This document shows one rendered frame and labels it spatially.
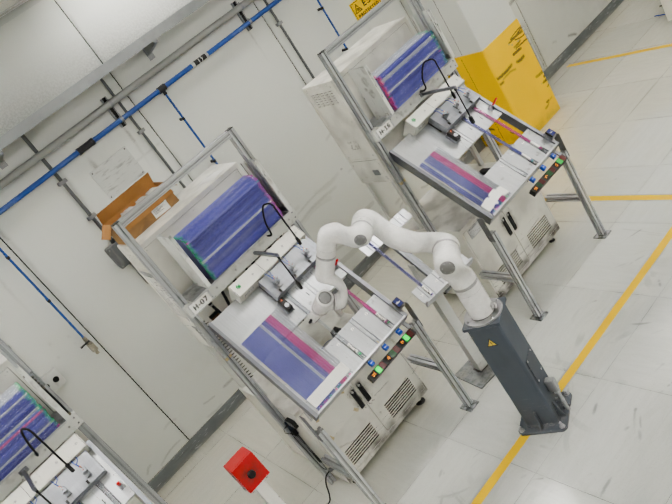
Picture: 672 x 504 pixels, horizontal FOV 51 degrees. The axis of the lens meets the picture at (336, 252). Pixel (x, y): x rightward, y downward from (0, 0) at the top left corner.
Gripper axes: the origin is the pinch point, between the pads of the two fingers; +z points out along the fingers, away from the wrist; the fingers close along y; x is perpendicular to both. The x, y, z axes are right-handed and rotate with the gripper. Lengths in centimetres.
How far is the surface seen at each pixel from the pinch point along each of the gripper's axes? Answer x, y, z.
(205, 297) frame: -46, 31, -1
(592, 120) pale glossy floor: 40, -318, 112
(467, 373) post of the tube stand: 81, -53, 50
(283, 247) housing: -37.1, -16.2, -0.7
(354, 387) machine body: 37, 3, 36
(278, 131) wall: -130, -129, 121
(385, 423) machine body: 63, 1, 53
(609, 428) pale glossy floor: 136, -45, -31
